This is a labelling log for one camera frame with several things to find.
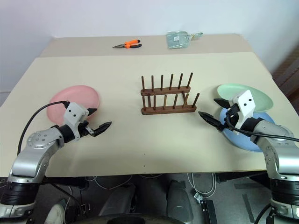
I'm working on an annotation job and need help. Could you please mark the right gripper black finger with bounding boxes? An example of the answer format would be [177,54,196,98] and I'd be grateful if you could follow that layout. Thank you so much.
[213,98,234,107]
[198,111,225,133]

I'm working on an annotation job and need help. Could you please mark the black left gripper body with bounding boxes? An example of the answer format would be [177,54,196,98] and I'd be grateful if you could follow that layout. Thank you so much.
[78,119,95,139]

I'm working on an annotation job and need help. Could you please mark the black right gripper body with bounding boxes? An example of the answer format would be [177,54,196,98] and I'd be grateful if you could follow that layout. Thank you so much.
[219,102,242,132]

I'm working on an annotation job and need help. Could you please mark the wooden dish rack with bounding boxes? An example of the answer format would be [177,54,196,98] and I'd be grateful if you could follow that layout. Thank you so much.
[140,72,200,116]

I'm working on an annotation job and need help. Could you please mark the green round plate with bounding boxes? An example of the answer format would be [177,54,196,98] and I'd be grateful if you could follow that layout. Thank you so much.
[216,84,274,113]

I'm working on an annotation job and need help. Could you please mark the pink round plate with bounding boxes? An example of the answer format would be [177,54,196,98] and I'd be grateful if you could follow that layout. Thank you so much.
[46,85,102,126]

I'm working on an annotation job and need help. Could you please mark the blue round plate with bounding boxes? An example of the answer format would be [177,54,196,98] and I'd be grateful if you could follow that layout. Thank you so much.
[219,108,277,153]

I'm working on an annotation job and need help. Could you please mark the dark rounded grey shape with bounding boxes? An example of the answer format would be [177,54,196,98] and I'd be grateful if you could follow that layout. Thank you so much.
[166,179,195,223]
[98,182,136,217]

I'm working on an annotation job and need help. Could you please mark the pale green pouch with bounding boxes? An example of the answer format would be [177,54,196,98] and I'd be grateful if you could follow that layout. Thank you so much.
[165,30,191,49]

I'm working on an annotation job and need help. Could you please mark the white and dark rounded shape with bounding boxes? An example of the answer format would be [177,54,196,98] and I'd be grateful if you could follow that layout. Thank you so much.
[45,197,69,224]

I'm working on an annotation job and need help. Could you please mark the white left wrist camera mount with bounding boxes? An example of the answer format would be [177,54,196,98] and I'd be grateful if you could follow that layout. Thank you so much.
[63,102,90,140]

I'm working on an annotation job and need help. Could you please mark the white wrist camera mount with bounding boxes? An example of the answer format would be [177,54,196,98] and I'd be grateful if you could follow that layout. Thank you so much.
[232,89,256,136]
[63,102,90,140]

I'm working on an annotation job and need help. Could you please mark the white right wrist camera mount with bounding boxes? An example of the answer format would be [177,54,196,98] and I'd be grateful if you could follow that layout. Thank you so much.
[232,89,256,136]

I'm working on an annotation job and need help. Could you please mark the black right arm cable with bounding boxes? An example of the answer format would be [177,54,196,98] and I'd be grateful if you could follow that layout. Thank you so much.
[223,109,299,143]

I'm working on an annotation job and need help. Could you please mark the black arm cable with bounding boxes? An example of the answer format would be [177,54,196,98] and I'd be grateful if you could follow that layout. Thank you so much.
[17,100,70,156]
[223,109,299,143]

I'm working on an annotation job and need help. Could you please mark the black table frame bar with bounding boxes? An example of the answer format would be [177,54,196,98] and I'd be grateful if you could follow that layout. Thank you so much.
[215,172,268,183]
[43,176,90,190]

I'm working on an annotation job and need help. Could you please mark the white floor cable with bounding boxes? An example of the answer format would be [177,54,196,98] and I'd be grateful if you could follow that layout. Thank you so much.
[186,172,217,204]
[85,174,134,190]

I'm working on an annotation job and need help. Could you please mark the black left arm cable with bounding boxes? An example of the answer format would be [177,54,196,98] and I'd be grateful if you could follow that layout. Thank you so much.
[17,100,70,156]

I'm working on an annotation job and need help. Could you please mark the green keyring strap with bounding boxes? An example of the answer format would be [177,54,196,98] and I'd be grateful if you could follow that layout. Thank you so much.
[189,32,204,41]

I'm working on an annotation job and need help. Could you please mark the orange handled pliers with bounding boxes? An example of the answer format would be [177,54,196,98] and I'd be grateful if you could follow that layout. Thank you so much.
[112,39,143,50]

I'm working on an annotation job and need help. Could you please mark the black metal bracket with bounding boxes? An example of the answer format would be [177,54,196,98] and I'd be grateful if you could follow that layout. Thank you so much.
[199,199,220,224]

